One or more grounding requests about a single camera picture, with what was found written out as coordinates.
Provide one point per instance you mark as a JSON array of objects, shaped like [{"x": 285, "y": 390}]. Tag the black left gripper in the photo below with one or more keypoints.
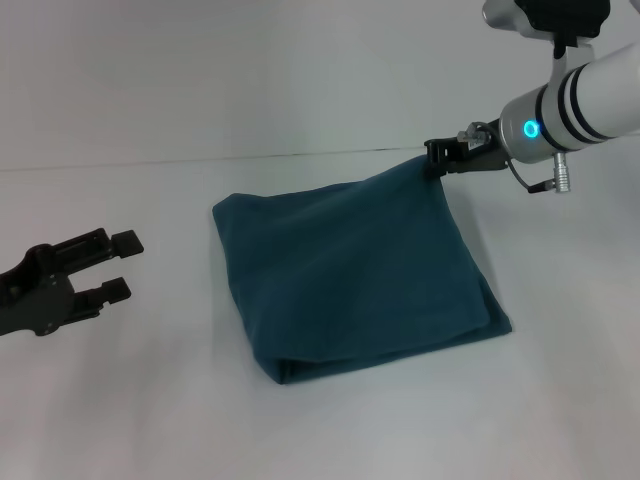
[{"x": 35, "y": 295}]

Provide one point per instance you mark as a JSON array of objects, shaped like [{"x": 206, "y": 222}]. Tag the white right camera bracket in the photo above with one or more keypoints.
[{"x": 572, "y": 60}]

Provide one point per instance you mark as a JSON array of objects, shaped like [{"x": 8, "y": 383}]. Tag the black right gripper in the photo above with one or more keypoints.
[{"x": 475, "y": 152}]

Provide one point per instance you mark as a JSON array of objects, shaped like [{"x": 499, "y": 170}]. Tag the teal blue t-shirt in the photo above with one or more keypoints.
[{"x": 360, "y": 270}]

